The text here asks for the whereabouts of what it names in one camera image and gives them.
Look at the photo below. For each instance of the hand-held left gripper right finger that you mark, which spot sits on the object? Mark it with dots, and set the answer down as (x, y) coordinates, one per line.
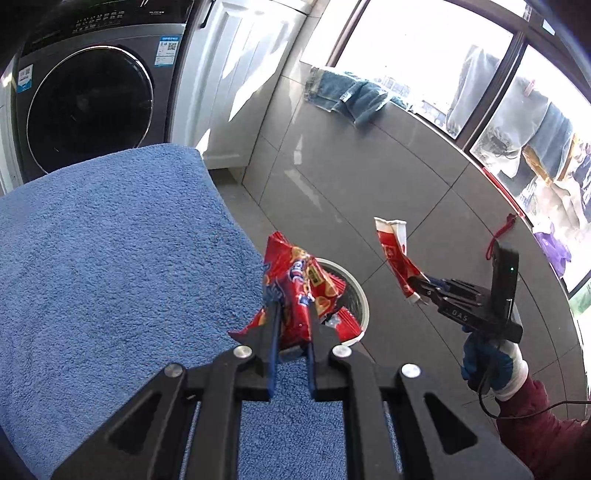
(314, 341)

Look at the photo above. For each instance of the person's right forearm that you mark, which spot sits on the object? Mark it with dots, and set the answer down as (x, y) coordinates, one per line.
(549, 438)

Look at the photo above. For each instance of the blue terry towel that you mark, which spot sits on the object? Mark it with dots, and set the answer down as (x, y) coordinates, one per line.
(115, 277)

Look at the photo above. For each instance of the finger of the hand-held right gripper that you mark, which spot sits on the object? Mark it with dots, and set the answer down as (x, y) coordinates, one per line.
(427, 295)
(443, 282)

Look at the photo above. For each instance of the red snack wrapper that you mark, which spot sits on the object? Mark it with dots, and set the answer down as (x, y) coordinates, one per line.
(295, 286)

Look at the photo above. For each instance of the crushed red white paper cup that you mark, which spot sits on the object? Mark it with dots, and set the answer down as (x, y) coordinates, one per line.
(397, 258)

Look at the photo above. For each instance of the round white trash bin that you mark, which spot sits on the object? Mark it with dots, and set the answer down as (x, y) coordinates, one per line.
(358, 295)

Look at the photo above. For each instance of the white cabinet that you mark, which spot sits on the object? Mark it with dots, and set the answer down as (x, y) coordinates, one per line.
(231, 69)

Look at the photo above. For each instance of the window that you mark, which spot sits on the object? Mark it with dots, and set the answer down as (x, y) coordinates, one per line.
(415, 46)

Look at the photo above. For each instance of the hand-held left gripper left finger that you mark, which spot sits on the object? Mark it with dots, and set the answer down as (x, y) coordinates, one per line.
(274, 337)

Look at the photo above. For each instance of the hanging grey clothing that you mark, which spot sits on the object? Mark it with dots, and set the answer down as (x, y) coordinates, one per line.
(531, 124)

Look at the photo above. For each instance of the dark grey washing machine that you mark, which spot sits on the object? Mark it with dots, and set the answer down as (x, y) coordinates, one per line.
(92, 106)

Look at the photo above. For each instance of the purple bag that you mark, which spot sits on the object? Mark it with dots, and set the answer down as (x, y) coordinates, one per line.
(551, 249)

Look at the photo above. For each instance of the blue jeans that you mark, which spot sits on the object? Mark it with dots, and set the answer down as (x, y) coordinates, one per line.
(355, 94)

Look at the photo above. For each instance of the person's right hand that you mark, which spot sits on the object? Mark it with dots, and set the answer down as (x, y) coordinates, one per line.
(494, 369)

